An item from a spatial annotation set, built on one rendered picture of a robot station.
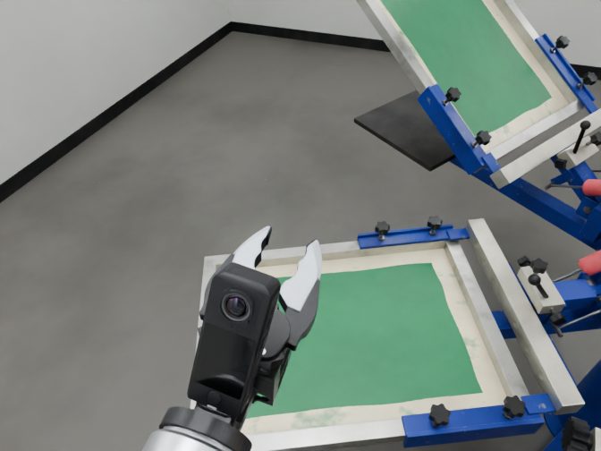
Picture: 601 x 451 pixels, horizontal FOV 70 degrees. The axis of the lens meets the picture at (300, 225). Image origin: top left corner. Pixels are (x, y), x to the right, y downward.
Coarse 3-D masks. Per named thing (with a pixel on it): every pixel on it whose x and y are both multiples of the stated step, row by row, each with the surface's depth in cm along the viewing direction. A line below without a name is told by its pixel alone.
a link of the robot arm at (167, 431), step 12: (156, 432) 31; (168, 432) 30; (180, 432) 30; (192, 432) 30; (156, 444) 30; (168, 444) 29; (180, 444) 29; (192, 444) 29; (204, 444) 29; (216, 444) 30
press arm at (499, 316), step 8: (496, 312) 122; (568, 312) 120; (576, 312) 120; (584, 312) 120; (496, 320) 120; (504, 320) 120; (544, 320) 119; (568, 320) 119; (584, 320) 119; (592, 320) 119; (504, 328) 118; (552, 328) 120; (560, 328) 121; (568, 328) 121; (576, 328) 121; (584, 328) 122; (592, 328) 122; (504, 336) 121; (512, 336) 122
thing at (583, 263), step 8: (552, 184) 141; (584, 184) 130; (592, 184) 128; (600, 184) 126; (584, 192) 131; (592, 192) 129; (600, 192) 127; (592, 256) 115; (600, 256) 113; (584, 264) 115; (592, 264) 114; (600, 264) 113; (576, 272) 117; (584, 272) 115; (592, 272) 114; (592, 312) 110; (576, 320) 111
